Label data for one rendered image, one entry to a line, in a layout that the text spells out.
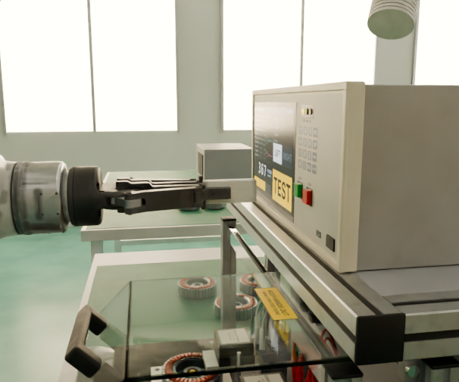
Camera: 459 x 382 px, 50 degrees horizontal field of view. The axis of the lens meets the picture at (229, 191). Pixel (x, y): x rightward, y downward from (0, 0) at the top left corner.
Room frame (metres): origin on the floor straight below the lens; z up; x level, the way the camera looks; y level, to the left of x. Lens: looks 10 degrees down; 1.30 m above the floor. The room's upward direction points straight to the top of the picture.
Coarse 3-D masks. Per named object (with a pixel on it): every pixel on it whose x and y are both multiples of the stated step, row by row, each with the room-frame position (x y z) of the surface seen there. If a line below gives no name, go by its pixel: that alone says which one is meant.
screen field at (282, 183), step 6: (276, 174) 0.77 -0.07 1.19; (282, 174) 0.74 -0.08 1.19; (276, 180) 0.77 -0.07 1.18; (282, 180) 0.74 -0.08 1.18; (288, 180) 0.71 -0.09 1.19; (276, 186) 0.77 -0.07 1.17; (282, 186) 0.74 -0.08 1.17; (288, 186) 0.71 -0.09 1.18; (276, 192) 0.77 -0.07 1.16; (282, 192) 0.74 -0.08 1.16; (288, 192) 0.71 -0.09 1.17; (276, 198) 0.77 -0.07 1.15; (282, 198) 0.74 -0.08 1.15; (288, 198) 0.71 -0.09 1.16; (282, 204) 0.74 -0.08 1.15; (288, 204) 0.71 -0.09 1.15; (288, 210) 0.71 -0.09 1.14
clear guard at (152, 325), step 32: (128, 288) 0.61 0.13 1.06; (160, 288) 0.60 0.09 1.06; (192, 288) 0.60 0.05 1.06; (224, 288) 0.60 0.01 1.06; (256, 288) 0.60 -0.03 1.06; (288, 288) 0.60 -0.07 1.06; (128, 320) 0.51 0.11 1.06; (160, 320) 0.51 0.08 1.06; (192, 320) 0.51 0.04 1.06; (224, 320) 0.51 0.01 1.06; (256, 320) 0.51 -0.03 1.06; (288, 320) 0.51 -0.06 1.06; (96, 352) 0.50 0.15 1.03; (128, 352) 0.44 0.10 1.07; (160, 352) 0.44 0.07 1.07; (192, 352) 0.44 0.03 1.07; (224, 352) 0.44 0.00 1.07; (256, 352) 0.44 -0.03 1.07; (288, 352) 0.44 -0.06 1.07; (320, 352) 0.44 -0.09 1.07
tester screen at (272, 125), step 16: (256, 112) 0.91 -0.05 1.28; (272, 112) 0.80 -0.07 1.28; (288, 112) 0.72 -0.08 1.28; (256, 128) 0.91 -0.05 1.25; (272, 128) 0.80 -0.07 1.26; (288, 128) 0.72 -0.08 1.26; (256, 144) 0.91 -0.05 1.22; (272, 144) 0.80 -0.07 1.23; (288, 144) 0.72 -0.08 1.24; (256, 160) 0.91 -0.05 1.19; (272, 160) 0.80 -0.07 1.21; (256, 176) 0.91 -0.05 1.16; (272, 176) 0.80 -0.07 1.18; (272, 192) 0.80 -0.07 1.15
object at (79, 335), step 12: (84, 312) 0.53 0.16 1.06; (96, 312) 0.55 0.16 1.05; (84, 324) 0.50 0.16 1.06; (96, 324) 0.54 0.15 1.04; (72, 336) 0.49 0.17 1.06; (84, 336) 0.48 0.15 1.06; (72, 348) 0.45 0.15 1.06; (84, 348) 0.46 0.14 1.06; (72, 360) 0.45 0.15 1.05; (84, 360) 0.45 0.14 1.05; (96, 360) 0.45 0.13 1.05; (84, 372) 0.45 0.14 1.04
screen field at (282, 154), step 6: (276, 144) 0.77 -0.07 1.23; (276, 150) 0.77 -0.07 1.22; (282, 150) 0.74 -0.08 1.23; (288, 150) 0.71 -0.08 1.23; (276, 156) 0.77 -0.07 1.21; (282, 156) 0.74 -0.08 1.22; (288, 156) 0.71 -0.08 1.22; (276, 162) 0.77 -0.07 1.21; (282, 162) 0.74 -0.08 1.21; (288, 162) 0.71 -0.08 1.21
